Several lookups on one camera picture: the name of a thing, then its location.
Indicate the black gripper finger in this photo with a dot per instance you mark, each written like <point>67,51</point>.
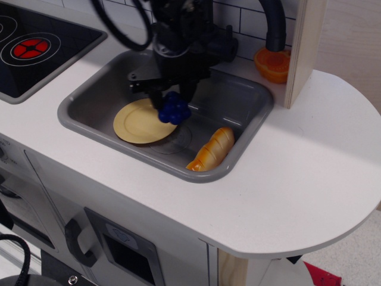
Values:
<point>187,89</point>
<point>156,97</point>

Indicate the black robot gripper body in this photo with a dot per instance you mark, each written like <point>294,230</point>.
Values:
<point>165,69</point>

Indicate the blue toy blueberry cluster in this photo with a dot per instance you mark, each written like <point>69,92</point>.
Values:
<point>175,110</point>

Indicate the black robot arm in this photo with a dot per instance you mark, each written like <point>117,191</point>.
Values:
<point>182,33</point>

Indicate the yellow round toy plate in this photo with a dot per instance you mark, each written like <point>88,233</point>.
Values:
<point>138,123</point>

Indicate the grey plastic sink basin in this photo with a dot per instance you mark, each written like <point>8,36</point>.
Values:
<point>222,100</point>

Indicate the dark grey toy faucet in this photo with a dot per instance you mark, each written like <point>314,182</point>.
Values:
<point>242,31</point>

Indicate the orange toy bread loaf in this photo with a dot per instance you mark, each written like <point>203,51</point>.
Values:
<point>214,151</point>

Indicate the orange toy fruit half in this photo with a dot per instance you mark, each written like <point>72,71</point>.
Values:
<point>273,66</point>

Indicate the black toy stovetop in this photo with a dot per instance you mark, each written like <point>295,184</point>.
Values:
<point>36,48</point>

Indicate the white toy oven door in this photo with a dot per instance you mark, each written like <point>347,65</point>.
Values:
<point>133,244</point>

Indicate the red cloth on floor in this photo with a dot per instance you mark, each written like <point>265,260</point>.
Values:
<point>321,277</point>

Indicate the wooden side post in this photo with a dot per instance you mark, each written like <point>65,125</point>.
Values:
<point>308,27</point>

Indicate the black oven door handle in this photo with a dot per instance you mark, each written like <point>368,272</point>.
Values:
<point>72,231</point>

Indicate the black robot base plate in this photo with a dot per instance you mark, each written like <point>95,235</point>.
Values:
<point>17,269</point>

